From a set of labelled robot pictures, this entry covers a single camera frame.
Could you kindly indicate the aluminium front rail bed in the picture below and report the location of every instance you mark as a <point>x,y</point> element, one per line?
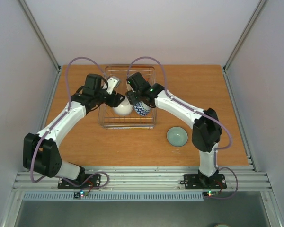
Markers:
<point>154,178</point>

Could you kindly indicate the grey slotted cable duct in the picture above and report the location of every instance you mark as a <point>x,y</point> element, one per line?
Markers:
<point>113,196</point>

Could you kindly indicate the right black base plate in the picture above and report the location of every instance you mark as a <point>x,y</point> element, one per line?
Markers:
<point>195,181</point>

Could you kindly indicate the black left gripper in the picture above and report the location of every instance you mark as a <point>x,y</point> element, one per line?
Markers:
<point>115,101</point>

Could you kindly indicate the small circuit board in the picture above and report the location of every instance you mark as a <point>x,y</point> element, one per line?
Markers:
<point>81,194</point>
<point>211,193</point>

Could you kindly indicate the pale green dashed bowl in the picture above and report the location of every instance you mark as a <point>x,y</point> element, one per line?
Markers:
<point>177,136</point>

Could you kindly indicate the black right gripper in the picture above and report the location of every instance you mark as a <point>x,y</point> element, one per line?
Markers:
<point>133,97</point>

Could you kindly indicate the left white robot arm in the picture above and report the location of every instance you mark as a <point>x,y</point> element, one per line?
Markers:
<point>41,150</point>

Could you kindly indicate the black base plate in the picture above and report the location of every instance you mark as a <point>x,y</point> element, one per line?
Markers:
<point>195,181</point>
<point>83,181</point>

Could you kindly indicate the left small circuit board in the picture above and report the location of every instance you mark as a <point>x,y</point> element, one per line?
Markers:
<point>81,194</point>

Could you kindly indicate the right small circuit board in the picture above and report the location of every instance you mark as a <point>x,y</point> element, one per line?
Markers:
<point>211,193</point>

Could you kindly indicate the plain white bowl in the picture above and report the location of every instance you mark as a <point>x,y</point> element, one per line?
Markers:
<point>123,110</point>

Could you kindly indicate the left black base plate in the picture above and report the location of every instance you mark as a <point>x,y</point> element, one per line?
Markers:
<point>83,181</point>

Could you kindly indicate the blue patterned bowl red inside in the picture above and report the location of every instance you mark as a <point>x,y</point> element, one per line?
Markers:
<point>142,109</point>

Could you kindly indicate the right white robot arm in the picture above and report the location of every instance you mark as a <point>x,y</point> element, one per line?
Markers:
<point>206,132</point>

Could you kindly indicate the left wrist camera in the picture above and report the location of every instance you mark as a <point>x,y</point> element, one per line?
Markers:
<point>112,83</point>

